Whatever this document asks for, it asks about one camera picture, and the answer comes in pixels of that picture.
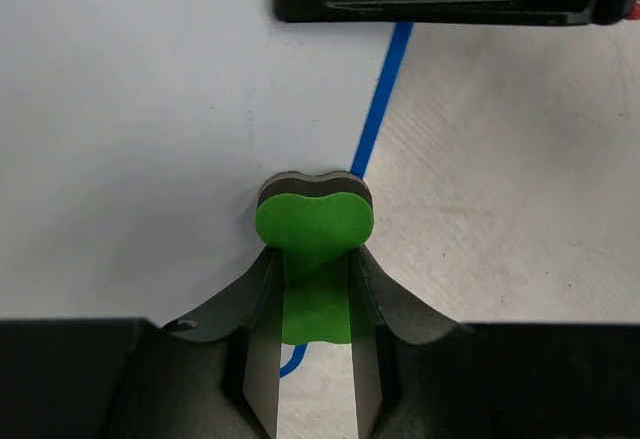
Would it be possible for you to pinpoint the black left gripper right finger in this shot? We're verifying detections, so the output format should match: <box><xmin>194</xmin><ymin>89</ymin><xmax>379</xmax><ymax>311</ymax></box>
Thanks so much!
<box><xmin>349</xmin><ymin>249</ymin><xmax>639</xmax><ymax>438</ymax></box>

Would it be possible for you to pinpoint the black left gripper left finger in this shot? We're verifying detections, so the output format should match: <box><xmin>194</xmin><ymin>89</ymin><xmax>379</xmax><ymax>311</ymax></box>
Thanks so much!
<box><xmin>1</xmin><ymin>248</ymin><xmax>283</xmax><ymax>438</ymax></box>

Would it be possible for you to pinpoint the green whiteboard eraser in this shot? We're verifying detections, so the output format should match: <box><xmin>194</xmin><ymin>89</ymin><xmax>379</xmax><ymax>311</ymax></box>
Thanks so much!
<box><xmin>255</xmin><ymin>171</ymin><xmax>374</xmax><ymax>346</ymax></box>

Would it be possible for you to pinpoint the blue framed whiteboard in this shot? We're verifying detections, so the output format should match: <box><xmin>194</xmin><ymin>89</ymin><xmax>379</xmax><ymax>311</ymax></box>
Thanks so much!
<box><xmin>0</xmin><ymin>0</ymin><xmax>415</xmax><ymax>380</ymax></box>

